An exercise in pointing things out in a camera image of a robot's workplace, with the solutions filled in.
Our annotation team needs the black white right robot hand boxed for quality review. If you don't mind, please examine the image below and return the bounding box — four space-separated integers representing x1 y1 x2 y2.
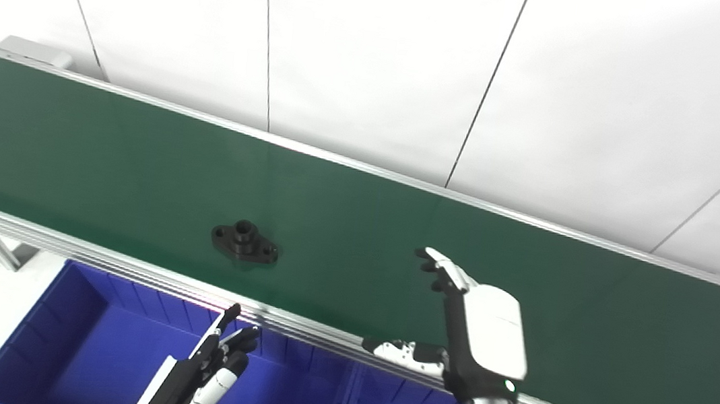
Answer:
358 241 540 404

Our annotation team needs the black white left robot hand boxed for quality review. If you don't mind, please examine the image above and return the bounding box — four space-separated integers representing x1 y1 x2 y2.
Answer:
132 293 265 404

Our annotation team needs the black flange part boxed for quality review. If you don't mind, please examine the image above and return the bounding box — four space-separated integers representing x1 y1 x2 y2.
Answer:
208 216 282 269

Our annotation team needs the green conveyor belt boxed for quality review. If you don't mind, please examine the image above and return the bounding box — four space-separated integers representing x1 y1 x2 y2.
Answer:
0 49 720 404
0 56 720 404

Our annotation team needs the grey conveyor end housing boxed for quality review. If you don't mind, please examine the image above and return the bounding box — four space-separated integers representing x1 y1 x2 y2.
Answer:
0 34 75 70

